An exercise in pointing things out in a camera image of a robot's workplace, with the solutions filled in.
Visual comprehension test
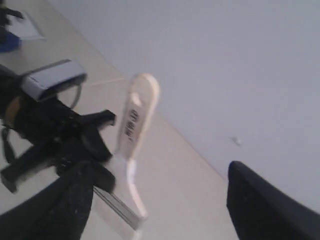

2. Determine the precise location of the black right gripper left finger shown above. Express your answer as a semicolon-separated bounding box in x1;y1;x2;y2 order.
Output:
0;161;94;240

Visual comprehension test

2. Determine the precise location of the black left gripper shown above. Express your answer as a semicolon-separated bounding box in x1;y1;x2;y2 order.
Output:
0;98;116;193

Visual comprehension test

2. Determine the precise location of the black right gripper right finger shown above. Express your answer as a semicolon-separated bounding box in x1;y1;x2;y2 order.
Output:
226;161;320;240

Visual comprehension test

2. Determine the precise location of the white wooden paint brush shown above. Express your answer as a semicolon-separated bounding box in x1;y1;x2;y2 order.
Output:
94;73;160;232

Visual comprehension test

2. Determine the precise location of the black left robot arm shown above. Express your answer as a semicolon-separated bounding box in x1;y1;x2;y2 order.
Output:
0;59;116;193

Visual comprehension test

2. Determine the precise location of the white and blue object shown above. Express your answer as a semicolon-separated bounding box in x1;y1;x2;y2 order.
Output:
0;1;46;53

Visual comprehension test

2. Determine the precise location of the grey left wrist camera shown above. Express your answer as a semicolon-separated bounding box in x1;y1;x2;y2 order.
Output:
20;59;87;102

